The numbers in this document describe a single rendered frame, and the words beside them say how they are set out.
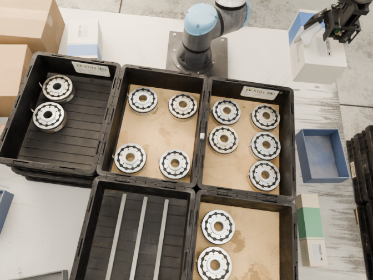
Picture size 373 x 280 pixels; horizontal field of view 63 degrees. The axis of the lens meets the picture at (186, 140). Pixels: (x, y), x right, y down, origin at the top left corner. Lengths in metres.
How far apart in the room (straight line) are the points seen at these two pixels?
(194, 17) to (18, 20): 0.68
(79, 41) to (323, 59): 0.92
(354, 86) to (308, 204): 1.53
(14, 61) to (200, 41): 0.68
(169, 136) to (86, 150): 0.28
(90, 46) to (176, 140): 0.55
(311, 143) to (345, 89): 1.24
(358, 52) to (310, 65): 1.85
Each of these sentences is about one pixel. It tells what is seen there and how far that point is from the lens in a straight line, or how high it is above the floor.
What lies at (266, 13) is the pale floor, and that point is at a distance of 2.71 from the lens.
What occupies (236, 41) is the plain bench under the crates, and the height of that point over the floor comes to 0.70.
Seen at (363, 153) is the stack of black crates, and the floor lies 0.28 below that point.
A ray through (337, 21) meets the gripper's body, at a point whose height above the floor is 1.24.
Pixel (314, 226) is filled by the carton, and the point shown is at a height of 0.76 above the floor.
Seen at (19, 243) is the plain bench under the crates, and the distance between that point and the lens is 1.20.
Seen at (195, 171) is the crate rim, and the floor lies 0.93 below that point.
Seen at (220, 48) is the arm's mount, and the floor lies 0.74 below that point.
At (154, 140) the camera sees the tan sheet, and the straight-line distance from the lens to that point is 1.05.
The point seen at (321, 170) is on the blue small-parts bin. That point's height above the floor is 0.70.
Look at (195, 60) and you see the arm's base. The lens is 1.26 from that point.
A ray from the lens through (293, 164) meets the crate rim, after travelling 1.00.
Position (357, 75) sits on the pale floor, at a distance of 2.64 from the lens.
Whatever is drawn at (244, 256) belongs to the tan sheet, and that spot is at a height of 0.83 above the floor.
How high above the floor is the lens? 1.80
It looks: 67 degrees down
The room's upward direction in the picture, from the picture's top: 11 degrees clockwise
